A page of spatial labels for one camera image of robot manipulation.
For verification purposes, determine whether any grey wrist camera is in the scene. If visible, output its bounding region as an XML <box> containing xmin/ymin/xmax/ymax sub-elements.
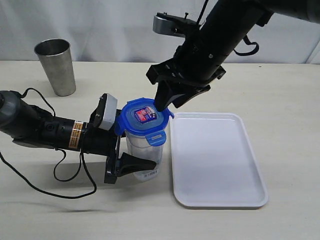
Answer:
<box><xmin>152</xmin><ymin>12</ymin><xmax>201</xmax><ymax>38</ymax></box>
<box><xmin>93</xmin><ymin>93</ymin><xmax>118</xmax><ymax>131</ymax></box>

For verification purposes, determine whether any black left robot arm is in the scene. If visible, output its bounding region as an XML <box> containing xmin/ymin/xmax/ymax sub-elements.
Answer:
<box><xmin>0</xmin><ymin>90</ymin><xmax>120</xmax><ymax>184</ymax></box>

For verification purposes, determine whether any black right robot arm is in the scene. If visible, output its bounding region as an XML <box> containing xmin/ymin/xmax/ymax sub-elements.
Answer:
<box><xmin>146</xmin><ymin>0</ymin><xmax>320</xmax><ymax>114</ymax></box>

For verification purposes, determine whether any stainless steel cup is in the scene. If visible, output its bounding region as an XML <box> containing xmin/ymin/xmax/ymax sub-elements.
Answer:
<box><xmin>34</xmin><ymin>38</ymin><xmax>76</xmax><ymax>97</ymax></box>

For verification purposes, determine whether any clear plastic container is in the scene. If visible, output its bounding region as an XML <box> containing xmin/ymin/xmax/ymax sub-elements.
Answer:
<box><xmin>124</xmin><ymin>130</ymin><xmax>167</xmax><ymax>182</ymax></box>

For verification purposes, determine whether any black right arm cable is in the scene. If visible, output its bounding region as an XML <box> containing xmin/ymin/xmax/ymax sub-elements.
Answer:
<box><xmin>194</xmin><ymin>0</ymin><xmax>259</xmax><ymax>57</ymax></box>

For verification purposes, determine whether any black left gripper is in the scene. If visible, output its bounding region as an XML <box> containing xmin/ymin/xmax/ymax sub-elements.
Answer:
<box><xmin>82</xmin><ymin>109</ymin><xmax>157</xmax><ymax>184</ymax></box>

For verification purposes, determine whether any blue container lid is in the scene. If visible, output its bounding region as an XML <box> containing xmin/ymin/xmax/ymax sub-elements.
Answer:
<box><xmin>114</xmin><ymin>97</ymin><xmax>175</xmax><ymax>147</ymax></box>

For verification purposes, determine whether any white plastic tray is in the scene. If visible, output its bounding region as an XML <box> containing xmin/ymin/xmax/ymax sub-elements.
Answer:
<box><xmin>170</xmin><ymin>112</ymin><xmax>269</xmax><ymax>209</ymax></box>

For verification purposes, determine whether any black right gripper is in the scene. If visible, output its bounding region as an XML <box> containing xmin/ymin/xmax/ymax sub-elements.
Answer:
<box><xmin>146</xmin><ymin>45</ymin><xmax>226</xmax><ymax>112</ymax></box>

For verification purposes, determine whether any white backdrop curtain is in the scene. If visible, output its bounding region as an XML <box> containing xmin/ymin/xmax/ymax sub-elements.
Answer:
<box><xmin>0</xmin><ymin>0</ymin><xmax>320</xmax><ymax>64</ymax></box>

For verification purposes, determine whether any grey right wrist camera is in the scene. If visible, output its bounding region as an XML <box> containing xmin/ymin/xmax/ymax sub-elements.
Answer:
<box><xmin>152</xmin><ymin>12</ymin><xmax>201</xmax><ymax>38</ymax></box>

